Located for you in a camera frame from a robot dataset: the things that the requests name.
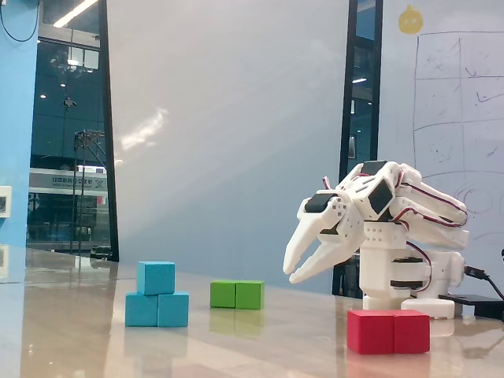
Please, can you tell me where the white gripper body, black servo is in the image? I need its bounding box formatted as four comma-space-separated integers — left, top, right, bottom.
305, 189, 366, 252

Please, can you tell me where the thin black window post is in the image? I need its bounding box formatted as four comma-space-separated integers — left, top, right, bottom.
97, 0, 120, 263

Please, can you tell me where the blue rectangular block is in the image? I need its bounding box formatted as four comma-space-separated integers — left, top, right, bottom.
124, 290, 190, 328

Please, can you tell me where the black plug with cable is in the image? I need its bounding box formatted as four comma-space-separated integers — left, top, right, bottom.
463, 265, 504, 300

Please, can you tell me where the yellow round sticker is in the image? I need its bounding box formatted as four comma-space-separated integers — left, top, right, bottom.
397, 4, 425, 35

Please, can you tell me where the white sign with lettering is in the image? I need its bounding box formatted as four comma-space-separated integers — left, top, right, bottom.
29, 168, 109, 195

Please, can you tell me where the ceiling light strip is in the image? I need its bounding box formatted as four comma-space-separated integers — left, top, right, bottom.
53, 0, 99, 28

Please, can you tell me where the small blue cube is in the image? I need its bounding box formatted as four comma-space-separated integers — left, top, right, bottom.
136, 260, 176, 296

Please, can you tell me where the thin black hanging cable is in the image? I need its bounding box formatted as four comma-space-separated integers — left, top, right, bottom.
0, 0, 43, 43

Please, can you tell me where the red rectangular block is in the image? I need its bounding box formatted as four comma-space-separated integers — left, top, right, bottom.
346, 309, 432, 355

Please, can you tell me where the base servo cable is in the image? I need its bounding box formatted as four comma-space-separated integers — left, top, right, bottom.
405, 239, 434, 293

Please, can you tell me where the flat black box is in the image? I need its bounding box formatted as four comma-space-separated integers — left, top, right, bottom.
438, 293, 504, 321

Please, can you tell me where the upper arm servo cable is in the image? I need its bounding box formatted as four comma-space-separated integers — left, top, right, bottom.
395, 169, 469, 229

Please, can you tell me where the white wall box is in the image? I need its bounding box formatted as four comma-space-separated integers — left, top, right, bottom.
0, 184, 13, 218

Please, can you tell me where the wide black window frame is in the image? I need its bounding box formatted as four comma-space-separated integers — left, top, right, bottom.
332, 0, 384, 297

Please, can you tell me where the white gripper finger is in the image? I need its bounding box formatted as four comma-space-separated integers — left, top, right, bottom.
289, 235, 354, 284
283, 198, 350, 275

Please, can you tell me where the green rectangular block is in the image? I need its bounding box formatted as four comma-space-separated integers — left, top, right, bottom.
209, 279, 265, 311

